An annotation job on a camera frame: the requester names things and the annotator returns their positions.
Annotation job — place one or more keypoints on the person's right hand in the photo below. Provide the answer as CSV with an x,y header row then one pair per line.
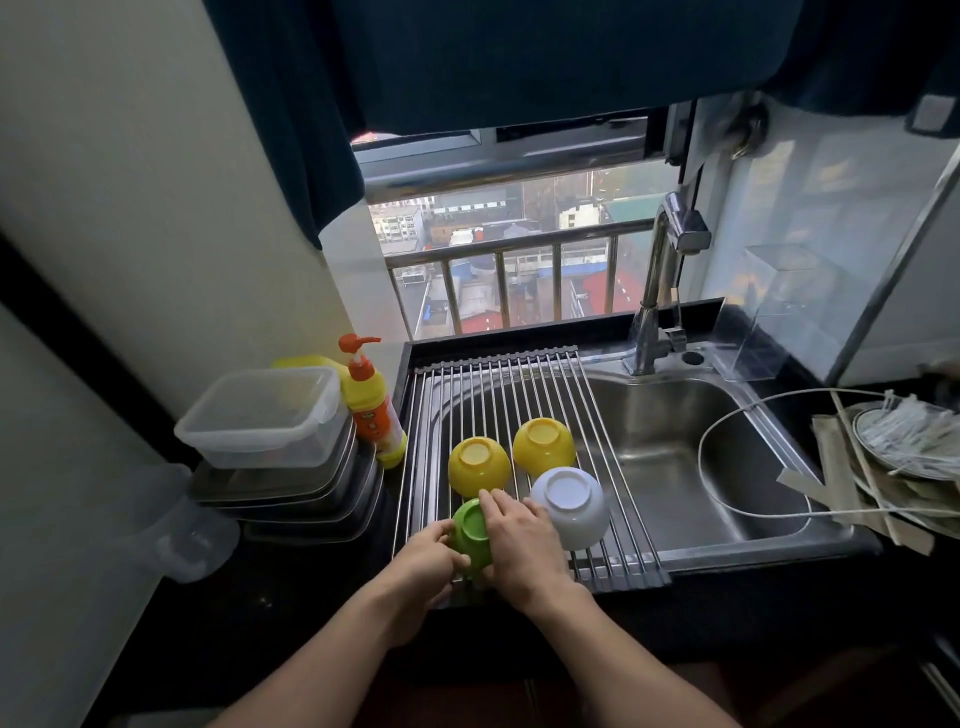
x,y
525,555

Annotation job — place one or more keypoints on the person's left hand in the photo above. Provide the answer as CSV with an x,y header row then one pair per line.
x,y
420,577

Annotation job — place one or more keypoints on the green bowl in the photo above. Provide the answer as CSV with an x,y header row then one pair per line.
x,y
472,536

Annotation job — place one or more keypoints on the white bowl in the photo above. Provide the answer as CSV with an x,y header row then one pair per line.
x,y
574,517

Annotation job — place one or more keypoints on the yellow bowl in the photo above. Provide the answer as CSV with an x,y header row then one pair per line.
x,y
544,448
480,469

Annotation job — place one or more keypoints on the roll-up steel drying rack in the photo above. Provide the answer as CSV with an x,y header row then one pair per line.
x,y
495,390

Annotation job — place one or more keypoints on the person's left forearm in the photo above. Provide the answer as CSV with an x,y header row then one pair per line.
x,y
315,675

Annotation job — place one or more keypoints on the person's right forearm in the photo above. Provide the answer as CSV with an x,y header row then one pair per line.
x,y
630,675

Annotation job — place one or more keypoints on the stainless steel sink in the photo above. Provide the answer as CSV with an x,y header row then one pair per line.
x,y
660,435

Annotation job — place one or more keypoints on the yellow orange pump soap bottle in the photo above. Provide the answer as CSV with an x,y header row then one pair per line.
x,y
367,397

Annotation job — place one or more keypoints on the clear lidded plastic container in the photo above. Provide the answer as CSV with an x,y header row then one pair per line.
x,y
259,416

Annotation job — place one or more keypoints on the clear plastic jug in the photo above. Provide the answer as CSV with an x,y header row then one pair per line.
x,y
187,532

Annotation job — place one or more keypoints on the yellow plastic object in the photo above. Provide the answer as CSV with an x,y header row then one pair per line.
x,y
307,363

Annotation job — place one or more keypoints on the chrome faucet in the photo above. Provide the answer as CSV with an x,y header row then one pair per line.
x,y
649,337

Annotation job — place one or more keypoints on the metal balcony railing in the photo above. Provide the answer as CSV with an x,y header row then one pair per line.
x,y
517,244

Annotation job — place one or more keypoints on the brown cardboard pieces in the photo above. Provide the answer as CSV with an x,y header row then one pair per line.
x,y
840,480

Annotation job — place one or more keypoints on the thin wooden stick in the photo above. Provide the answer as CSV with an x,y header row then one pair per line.
x,y
862,465

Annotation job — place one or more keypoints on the clear acrylic box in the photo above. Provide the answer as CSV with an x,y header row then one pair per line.
x,y
787,315

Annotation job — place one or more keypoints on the dark blue curtain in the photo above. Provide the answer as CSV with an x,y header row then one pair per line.
x,y
525,52

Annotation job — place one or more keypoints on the metal window frame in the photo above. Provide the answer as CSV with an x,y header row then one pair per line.
x,y
502,161

